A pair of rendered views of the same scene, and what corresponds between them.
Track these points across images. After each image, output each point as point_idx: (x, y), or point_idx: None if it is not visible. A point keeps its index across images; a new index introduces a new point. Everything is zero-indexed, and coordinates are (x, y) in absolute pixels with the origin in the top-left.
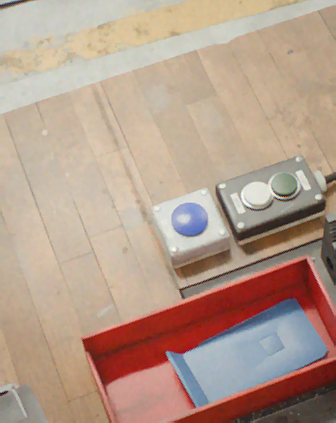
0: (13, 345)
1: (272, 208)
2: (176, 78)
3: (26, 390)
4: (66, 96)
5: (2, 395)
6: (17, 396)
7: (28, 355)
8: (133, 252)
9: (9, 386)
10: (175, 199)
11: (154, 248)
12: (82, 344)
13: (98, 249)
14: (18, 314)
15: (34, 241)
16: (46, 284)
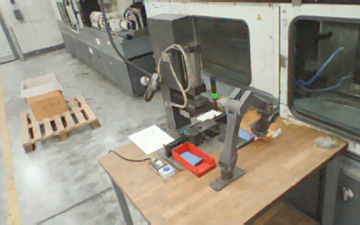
0: (200, 188)
1: (161, 161)
2: (129, 187)
3: (226, 101)
4: (136, 202)
5: (228, 104)
6: (211, 182)
7: (201, 186)
8: (173, 179)
9: (209, 184)
10: (162, 172)
11: (171, 177)
12: (196, 179)
13: (174, 184)
14: (193, 190)
15: (175, 194)
16: (185, 188)
